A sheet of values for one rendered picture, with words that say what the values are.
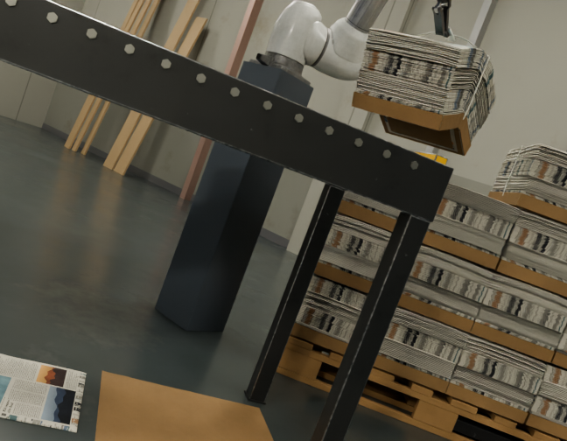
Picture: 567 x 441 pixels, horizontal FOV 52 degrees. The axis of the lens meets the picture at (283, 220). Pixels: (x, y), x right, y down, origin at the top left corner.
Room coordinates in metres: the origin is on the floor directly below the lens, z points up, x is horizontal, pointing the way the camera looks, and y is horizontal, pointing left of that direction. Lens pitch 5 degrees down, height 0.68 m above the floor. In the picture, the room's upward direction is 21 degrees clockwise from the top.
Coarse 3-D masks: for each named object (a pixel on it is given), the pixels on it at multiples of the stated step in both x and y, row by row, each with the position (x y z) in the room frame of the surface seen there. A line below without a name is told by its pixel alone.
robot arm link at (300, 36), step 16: (288, 16) 2.15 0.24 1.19; (304, 16) 2.14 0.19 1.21; (320, 16) 2.20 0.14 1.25; (272, 32) 2.18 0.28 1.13; (288, 32) 2.14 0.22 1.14; (304, 32) 2.15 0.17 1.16; (320, 32) 2.17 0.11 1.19; (272, 48) 2.16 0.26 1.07; (288, 48) 2.14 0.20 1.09; (304, 48) 2.16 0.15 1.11; (320, 48) 2.18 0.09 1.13; (304, 64) 2.24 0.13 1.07
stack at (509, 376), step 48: (336, 240) 1.99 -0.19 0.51; (384, 240) 2.00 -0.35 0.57; (480, 240) 1.98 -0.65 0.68; (528, 240) 1.98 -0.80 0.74; (336, 288) 2.00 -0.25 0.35; (432, 288) 1.99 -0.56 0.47; (480, 288) 1.98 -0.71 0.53; (528, 288) 1.97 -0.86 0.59; (336, 336) 2.00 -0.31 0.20; (432, 336) 1.98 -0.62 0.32; (528, 336) 1.97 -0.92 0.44; (384, 384) 1.98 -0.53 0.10; (480, 384) 1.98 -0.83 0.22; (528, 384) 1.97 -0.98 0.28; (432, 432) 1.98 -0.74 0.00
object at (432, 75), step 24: (384, 48) 1.68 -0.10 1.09; (408, 48) 1.63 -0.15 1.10; (432, 48) 1.60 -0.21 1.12; (456, 48) 1.56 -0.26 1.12; (360, 72) 1.74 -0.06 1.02; (384, 72) 1.70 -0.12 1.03; (408, 72) 1.65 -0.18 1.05; (432, 72) 1.61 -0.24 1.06; (456, 72) 1.59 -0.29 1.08; (384, 96) 1.70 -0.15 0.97; (408, 96) 1.66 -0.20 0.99; (432, 96) 1.62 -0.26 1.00; (456, 96) 1.64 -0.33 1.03
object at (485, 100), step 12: (492, 72) 1.79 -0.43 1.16; (492, 84) 1.83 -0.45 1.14; (480, 96) 1.79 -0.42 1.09; (492, 96) 1.87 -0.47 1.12; (480, 108) 1.82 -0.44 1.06; (384, 120) 1.92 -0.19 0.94; (396, 120) 1.87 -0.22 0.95; (468, 120) 1.78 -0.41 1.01; (480, 120) 1.85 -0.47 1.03; (396, 132) 1.94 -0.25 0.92; (408, 132) 1.90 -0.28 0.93; (420, 132) 1.86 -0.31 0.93; (432, 132) 1.82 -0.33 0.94; (444, 132) 1.78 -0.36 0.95; (456, 132) 1.76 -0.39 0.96; (432, 144) 1.89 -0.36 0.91; (444, 144) 1.84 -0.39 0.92; (456, 144) 1.81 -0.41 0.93
